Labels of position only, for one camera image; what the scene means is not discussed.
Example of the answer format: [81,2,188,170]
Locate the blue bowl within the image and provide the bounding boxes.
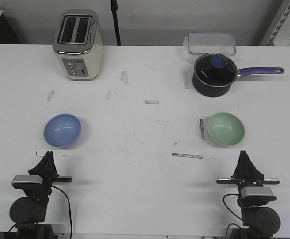
[43,114,82,149]

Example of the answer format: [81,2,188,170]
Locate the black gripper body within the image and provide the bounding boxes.
[216,178,280,196]
[25,176,72,202]

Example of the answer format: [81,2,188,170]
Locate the clear plastic food container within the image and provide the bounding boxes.
[183,32,236,55]

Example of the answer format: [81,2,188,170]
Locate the dark blue saucepan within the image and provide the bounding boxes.
[192,54,285,98]

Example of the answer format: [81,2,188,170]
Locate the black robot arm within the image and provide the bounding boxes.
[216,150,281,239]
[9,151,72,239]

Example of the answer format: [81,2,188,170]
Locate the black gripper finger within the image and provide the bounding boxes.
[28,151,59,177]
[231,150,264,180]

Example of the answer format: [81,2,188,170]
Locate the glass pot lid blue knob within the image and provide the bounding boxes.
[194,54,237,87]

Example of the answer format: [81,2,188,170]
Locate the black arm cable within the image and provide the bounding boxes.
[50,185,72,239]
[222,194,245,222]

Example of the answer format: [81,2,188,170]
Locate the grey perforated metal rack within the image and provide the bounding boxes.
[259,0,290,46]

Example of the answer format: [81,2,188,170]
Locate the green bowl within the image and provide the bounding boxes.
[207,112,245,147]

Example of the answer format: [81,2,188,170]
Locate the black tripod pole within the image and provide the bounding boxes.
[110,0,121,46]

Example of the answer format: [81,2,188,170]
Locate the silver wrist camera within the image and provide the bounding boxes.
[11,175,43,189]
[241,187,277,205]

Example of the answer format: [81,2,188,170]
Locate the cream and chrome toaster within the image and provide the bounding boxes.
[53,9,103,81]

